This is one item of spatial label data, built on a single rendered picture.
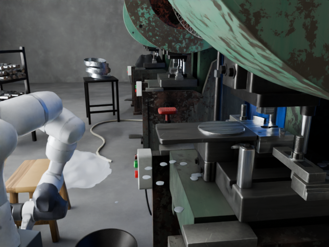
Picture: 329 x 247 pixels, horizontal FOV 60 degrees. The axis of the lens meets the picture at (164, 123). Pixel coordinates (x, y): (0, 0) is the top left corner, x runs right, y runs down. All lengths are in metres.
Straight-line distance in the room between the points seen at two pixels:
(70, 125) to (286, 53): 0.83
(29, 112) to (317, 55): 0.76
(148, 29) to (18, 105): 1.32
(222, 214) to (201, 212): 0.05
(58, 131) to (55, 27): 6.55
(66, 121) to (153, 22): 1.20
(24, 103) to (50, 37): 6.67
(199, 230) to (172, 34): 1.61
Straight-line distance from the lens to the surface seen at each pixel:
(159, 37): 2.04
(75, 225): 1.79
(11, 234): 0.94
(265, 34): 0.27
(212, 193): 0.74
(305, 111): 0.77
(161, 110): 1.06
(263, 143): 0.76
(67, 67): 7.50
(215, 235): 0.61
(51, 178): 1.37
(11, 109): 0.88
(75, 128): 1.01
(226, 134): 0.73
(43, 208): 1.34
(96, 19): 7.37
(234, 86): 0.72
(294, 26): 0.28
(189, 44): 2.06
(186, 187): 0.75
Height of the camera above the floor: 1.01
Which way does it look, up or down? 16 degrees down
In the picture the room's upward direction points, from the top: straight up
